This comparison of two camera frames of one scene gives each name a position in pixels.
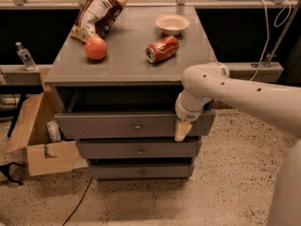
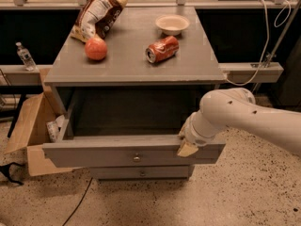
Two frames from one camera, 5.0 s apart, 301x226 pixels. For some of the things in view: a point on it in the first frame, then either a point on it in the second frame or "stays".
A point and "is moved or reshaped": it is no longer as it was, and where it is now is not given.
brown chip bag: [99, 15] stays
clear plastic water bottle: [25, 57] stays
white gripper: [184, 113] -> [195, 135]
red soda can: [162, 49] stays
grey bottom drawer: [140, 171] stays
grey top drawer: [129, 125] is moved or reshaped
